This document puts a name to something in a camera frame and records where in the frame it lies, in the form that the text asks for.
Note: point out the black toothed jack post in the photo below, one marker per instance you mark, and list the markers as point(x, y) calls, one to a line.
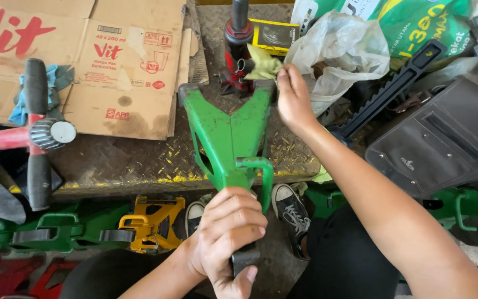
point(392, 89)

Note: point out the person's left hand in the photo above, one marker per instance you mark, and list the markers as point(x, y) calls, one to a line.
point(222, 232)

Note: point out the green printed sack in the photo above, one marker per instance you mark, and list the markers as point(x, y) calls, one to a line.
point(421, 25)

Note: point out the green jack stand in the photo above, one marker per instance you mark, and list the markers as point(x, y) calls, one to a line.
point(56, 232)
point(467, 203)
point(228, 133)

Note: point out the person's right hand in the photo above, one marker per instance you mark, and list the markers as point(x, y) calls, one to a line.
point(296, 99)

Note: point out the clear plastic bag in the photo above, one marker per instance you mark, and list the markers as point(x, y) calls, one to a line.
point(342, 50)

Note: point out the person's black sneaker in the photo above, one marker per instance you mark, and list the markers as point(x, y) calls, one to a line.
point(291, 211)
point(194, 216)

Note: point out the person's left black sneaker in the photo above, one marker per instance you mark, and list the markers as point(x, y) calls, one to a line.
point(194, 216)

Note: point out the yellow jack stand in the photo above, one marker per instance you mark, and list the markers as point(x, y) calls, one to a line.
point(154, 224)

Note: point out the light green rag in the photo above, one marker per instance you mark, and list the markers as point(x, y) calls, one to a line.
point(322, 175)

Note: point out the blue cloth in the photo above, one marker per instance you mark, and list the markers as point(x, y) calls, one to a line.
point(56, 83)

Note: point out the yellow and black box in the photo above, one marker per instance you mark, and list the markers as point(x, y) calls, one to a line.
point(274, 36)

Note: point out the red bottle jack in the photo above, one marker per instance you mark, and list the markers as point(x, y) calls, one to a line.
point(237, 45)

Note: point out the red jack stands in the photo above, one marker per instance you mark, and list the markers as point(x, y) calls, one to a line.
point(10, 278)

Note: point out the person's right leg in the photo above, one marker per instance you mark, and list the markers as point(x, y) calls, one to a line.
point(342, 257)

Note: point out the dark grey leather bag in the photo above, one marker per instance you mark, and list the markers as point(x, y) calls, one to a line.
point(442, 145)

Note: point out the yellow-green cloth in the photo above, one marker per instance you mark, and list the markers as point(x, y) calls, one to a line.
point(264, 64)

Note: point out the person's right black sneaker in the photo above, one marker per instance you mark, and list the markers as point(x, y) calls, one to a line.
point(291, 211)

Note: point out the flattened brown cardboard box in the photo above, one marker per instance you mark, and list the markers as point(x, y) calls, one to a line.
point(98, 62)

